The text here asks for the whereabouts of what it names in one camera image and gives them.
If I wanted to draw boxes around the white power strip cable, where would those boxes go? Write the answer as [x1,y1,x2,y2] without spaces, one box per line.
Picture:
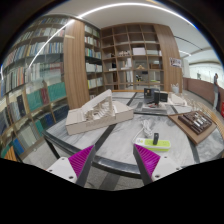
[131,118,155,145]

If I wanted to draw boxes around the brown wooden model board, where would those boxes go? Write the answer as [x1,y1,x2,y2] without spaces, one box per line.
[169,111,216,145]

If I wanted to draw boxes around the white architectural building model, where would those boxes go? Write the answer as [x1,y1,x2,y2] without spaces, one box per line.
[66,89,134,135]

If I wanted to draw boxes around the wooden display shelf unit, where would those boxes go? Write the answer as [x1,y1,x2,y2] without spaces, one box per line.
[101,23,164,90]

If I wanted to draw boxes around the large wooden bookshelf with books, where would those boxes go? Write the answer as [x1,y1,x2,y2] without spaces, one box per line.
[0,15,104,161]

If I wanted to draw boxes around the round marble table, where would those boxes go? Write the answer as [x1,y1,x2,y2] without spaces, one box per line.
[43,92,224,178]

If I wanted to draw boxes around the black picture frame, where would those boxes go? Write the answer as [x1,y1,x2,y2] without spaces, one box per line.
[144,88,154,104]

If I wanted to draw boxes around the person in dark clothes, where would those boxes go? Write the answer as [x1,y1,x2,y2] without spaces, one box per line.
[213,73,219,110]

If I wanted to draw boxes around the black charger plug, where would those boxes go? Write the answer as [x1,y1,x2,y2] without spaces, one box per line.
[153,133,159,145]

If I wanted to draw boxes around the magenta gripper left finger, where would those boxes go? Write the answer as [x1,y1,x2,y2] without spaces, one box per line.
[47,145,96,187]

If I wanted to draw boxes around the black box on table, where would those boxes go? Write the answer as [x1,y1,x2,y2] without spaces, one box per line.
[154,91,168,104]

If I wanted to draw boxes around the white green power strip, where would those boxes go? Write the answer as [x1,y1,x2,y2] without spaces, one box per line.
[135,138,171,151]

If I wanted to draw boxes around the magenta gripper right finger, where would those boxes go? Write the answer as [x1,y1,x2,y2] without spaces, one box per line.
[133,144,181,185]

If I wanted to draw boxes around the small white architectural model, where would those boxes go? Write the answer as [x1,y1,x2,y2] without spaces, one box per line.
[169,93,186,106]

